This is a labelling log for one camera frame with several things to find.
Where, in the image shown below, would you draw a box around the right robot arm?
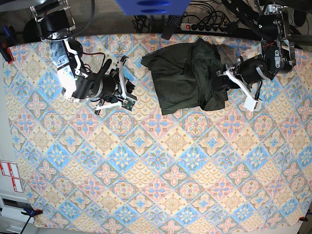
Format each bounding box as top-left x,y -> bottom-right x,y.
30,0 -> 137,106

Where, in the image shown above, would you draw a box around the white red labels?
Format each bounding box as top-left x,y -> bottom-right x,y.
0,161 -> 23,193

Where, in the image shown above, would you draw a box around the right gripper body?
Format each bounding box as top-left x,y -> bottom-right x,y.
94,56 -> 137,102

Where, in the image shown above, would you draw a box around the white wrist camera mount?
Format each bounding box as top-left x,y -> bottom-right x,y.
93,56 -> 137,115
223,70 -> 262,112

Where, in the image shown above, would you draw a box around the black power strip red switch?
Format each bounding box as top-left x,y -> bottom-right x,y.
180,22 -> 238,34

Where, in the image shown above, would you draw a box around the dark green long-sleeve shirt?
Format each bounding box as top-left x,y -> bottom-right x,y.
141,39 -> 228,115

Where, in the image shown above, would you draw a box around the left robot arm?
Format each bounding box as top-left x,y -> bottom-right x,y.
222,0 -> 296,90

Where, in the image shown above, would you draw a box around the black round stool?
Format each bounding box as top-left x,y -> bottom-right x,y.
23,19 -> 41,43

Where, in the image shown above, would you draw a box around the blue clamp lower left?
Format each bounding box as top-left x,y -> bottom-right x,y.
20,208 -> 43,234

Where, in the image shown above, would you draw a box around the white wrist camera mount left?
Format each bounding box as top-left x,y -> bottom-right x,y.
223,70 -> 262,112

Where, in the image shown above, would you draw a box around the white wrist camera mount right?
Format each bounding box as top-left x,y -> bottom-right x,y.
93,56 -> 137,115

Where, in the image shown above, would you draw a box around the red black clamp upper left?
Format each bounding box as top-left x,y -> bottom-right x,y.
0,26 -> 14,64

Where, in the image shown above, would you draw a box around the colourful patterned tablecloth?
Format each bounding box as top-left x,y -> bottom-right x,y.
3,34 -> 312,234

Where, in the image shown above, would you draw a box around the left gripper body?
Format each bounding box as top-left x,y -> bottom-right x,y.
215,56 -> 274,91

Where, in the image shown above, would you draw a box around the black remote control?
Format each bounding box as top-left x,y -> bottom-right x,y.
161,15 -> 182,40

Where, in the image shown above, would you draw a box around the blue plastic storage box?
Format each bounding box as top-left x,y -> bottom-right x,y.
116,0 -> 191,16

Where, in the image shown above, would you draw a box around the tangled black cables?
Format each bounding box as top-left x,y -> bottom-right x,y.
131,0 -> 269,34

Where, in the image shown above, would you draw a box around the orange clamp lower right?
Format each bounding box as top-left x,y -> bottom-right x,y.
299,217 -> 309,222

